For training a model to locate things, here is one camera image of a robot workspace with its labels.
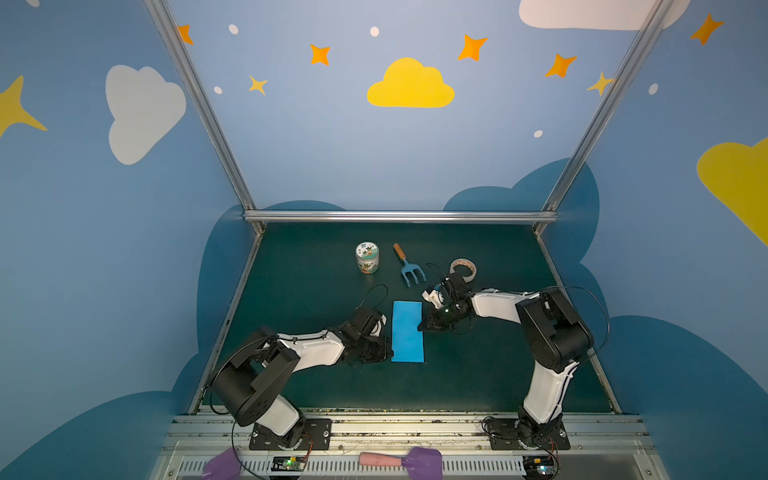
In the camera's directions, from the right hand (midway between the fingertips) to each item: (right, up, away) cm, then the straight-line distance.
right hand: (421, 325), depth 94 cm
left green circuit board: (-35, -28, -22) cm, 50 cm away
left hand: (-8, -7, -8) cm, 13 cm away
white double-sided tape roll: (+18, +20, +16) cm, 32 cm away
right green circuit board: (+26, -29, -23) cm, 45 cm away
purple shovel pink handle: (-3, -26, -25) cm, 37 cm away
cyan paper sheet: (-5, -4, -2) cm, 6 cm away
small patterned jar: (-18, +22, +8) cm, 30 cm away
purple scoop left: (-50, -28, -23) cm, 62 cm away
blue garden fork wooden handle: (-3, +18, +14) cm, 23 cm away
